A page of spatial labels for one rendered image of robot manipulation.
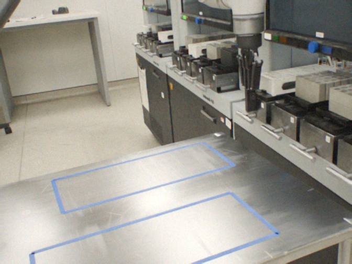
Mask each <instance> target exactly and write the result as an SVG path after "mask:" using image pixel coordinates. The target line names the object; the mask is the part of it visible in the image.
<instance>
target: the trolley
mask: <svg viewBox="0 0 352 264"><path fill-rule="evenodd" d="M337 243H339V246H338V262H337V264H352V212H350V211H349V210H347V209H345V208H344V207H342V206H340V205H339V204H337V203H336V202H334V201H332V200H331V199H329V198H328V197H326V196H324V195H323V194H321V193H320V192H318V191H317V190H315V189H313V188H312V187H310V186H308V185H307V184H305V183H304V182H302V181H300V180H299V179H297V178H296V177H294V176H292V175H291V174H289V173H287V172H286V171H284V170H282V169H281V168H279V167H278V166H276V165H275V164H273V163H272V162H270V161H268V160H267V159H265V158H264V157H262V156H260V155H259V154H257V153H255V152H254V151H252V150H251V149H249V148H247V147H246V146H244V145H242V144H241V143H239V142H238V141H236V140H234V139H233V138H232V137H230V136H228V135H227V134H225V133H223V132H222V131H220V132H217V133H213V134H209V135H205V136H200V137H196V138H192V139H188V140H184V141H180V142H175V143H172V144H168V145H164V146H160V147H155V148H151V149H147V150H143V151H139V152H134V153H130V154H127V155H123V156H119V157H115V158H110V159H106V160H102V161H98V162H94V163H90V164H86V165H83V166H78V167H74V168H70V169H66V170H62V171H58V172H54V173H49V174H45V175H41V176H38V177H34V178H30V179H25V180H21V181H17V182H13V183H9V184H4V185H0V264H285V263H288V262H290V261H293V260H296V259H299V258H301V257H304V256H306V255H309V254H311V253H314V252H316V251H319V250H321V249H324V248H326V247H329V246H332V245H334V244H337Z"/></svg>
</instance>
